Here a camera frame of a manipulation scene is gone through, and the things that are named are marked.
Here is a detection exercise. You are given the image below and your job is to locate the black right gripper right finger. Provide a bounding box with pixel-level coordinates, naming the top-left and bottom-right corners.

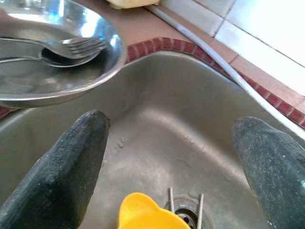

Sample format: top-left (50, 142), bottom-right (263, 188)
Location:
top-left (232, 116), bottom-right (305, 229)

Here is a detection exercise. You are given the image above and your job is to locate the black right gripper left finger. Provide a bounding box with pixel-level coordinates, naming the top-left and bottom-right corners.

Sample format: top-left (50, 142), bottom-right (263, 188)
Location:
top-left (0, 109), bottom-right (111, 229)

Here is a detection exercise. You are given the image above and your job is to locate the thin metal chopstick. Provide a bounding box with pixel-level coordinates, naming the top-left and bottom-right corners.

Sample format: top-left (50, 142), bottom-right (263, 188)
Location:
top-left (168, 187), bottom-right (175, 213)
top-left (195, 193), bottom-right (205, 229)

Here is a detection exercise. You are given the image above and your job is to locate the yellow plastic bowl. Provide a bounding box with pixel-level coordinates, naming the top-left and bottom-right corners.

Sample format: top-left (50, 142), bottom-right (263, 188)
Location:
top-left (118, 192), bottom-right (191, 229)

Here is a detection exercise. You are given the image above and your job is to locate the stainless steel spoon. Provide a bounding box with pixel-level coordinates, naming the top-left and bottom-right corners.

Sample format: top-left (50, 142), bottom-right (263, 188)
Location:
top-left (0, 46), bottom-right (101, 69)

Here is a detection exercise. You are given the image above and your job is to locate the stainless steel bowl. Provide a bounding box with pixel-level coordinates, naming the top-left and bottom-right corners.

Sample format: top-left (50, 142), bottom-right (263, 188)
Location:
top-left (0, 0), bottom-right (127, 109)

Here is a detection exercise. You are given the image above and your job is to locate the stainless steel sink basin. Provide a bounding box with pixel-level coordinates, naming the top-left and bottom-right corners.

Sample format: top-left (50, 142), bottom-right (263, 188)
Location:
top-left (0, 51), bottom-right (305, 229)

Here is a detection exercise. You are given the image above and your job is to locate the stainless steel fork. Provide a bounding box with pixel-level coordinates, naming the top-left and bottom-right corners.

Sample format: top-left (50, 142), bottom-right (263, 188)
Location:
top-left (0, 35), bottom-right (109, 60)

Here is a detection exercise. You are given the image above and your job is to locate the beige water ionizer machine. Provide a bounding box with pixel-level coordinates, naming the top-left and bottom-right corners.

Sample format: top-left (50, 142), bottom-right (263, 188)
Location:
top-left (106, 0), bottom-right (161, 10)

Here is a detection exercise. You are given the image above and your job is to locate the grey hose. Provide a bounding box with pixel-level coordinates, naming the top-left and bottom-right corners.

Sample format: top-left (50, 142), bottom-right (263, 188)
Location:
top-left (145, 4), bottom-right (305, 135)

